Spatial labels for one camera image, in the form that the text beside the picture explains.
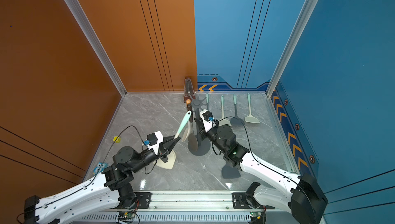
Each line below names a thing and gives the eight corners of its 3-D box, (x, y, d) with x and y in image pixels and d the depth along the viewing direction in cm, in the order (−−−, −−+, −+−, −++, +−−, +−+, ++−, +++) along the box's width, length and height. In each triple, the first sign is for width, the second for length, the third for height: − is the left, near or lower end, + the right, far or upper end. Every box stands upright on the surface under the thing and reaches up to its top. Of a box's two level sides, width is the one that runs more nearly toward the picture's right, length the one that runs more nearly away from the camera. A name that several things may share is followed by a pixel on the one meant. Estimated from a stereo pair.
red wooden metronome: (185, 102, 117) (183, 83, 102) (186, 97, 121) (183, 78, 106) (194, 102, 117) (193, 83, 102) (195, 97, 120) (193, 78, 106)
